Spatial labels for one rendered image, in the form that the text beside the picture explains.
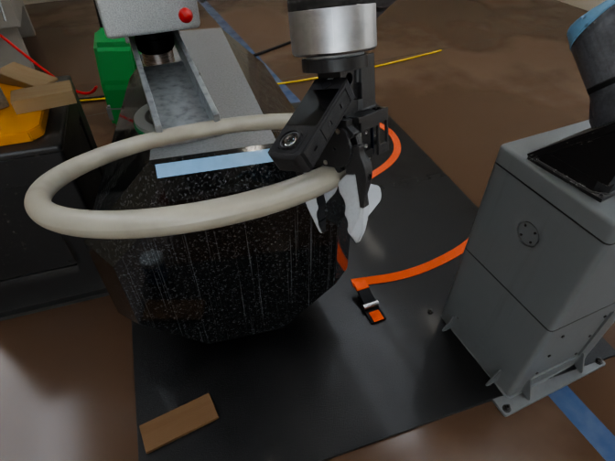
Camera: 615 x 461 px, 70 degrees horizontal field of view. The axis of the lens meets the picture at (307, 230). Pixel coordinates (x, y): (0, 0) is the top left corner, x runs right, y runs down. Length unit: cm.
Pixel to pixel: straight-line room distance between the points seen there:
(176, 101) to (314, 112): 61
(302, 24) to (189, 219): 22
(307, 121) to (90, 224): 24
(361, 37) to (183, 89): 67
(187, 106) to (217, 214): 59
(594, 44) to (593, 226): 44
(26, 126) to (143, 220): 136
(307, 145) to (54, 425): 160
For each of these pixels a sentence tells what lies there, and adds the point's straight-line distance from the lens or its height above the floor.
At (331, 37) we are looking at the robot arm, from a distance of 46.
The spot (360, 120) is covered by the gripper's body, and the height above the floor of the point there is 130.
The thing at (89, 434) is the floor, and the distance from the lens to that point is 182.
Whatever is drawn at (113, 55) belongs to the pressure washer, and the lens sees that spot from 318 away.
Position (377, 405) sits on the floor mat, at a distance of 170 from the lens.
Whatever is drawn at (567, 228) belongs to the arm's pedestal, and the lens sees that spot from 133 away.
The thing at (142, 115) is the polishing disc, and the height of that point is 91.
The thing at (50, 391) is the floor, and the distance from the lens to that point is 196.
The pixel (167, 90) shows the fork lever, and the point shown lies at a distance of 109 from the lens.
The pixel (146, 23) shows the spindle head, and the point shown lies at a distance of 118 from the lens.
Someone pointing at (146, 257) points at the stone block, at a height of 59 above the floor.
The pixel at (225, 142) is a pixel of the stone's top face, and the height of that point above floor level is 87.
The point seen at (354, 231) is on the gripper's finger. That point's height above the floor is 118.
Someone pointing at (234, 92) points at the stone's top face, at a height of 87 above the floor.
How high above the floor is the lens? 154
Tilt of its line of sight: 43 degrees down
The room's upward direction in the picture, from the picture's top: straight up
